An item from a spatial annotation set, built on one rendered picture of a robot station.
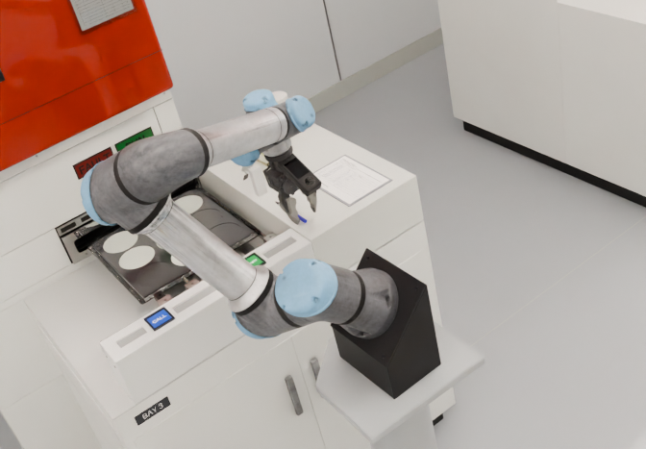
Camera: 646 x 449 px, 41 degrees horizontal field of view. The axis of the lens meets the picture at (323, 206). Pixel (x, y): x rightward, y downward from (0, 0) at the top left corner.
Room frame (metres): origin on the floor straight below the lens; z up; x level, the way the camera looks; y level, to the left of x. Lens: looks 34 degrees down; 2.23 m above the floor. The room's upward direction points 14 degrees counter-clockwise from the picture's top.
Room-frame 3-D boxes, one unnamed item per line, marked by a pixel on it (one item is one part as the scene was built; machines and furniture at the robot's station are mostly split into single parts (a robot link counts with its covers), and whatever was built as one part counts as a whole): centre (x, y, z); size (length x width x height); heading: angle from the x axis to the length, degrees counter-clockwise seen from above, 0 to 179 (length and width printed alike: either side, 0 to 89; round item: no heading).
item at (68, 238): (2.18, 0.54, 0.89); 0.44 x 0.02 x 0.10; 118
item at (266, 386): (1.95, 0.31, 0.41); 0.96 x 0.64 x 0.82; 118
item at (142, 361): (1.65, 0.31, 0.89); 0.55 x 0.09 x 0.14; 118
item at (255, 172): (2.02, 0.16, 1.03); 0.06 x 0.04 x 0.13; 28
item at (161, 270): (2.00, 0.43, 0.90); 0.34 x 0.34 x 0.01; 28
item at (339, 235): (2.10, 0.04, 0.89); 0.62 x 0.35 x 0.14; 28
